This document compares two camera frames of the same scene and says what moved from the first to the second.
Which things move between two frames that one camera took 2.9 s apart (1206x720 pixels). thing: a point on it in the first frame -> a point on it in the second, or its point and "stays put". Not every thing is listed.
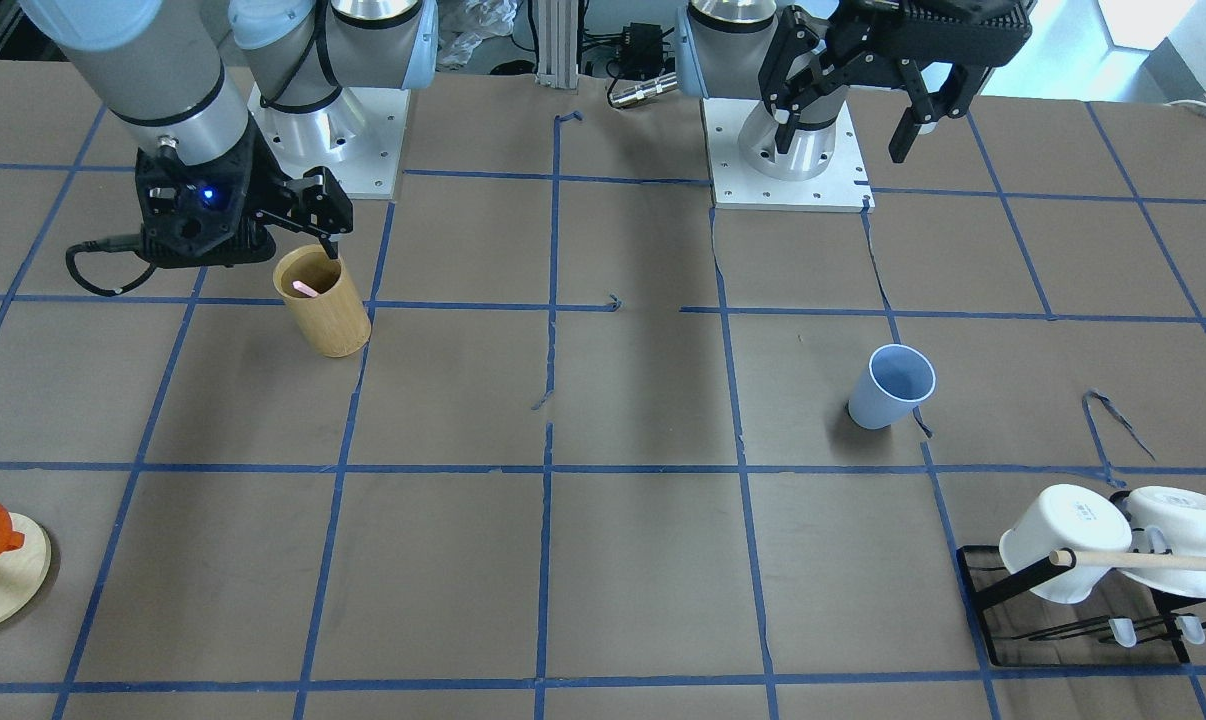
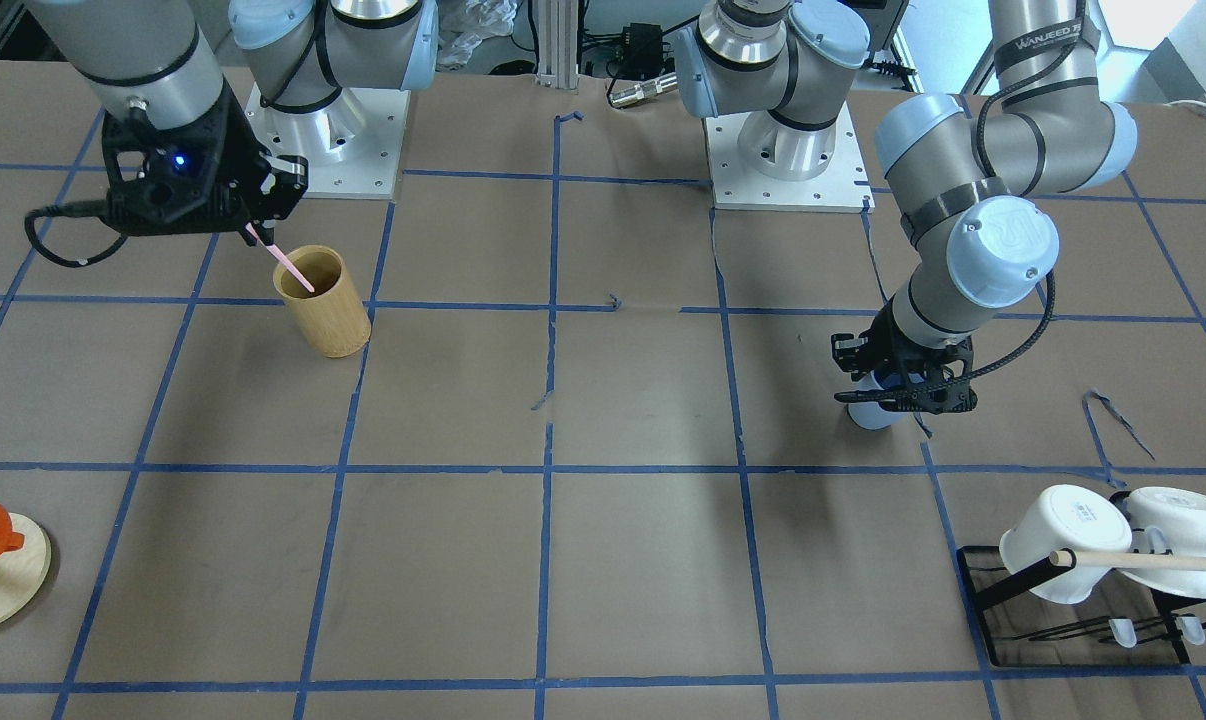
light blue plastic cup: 897,379 stays put
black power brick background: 643,56 stays put
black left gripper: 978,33 -> 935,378
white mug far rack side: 1175,521 stays put
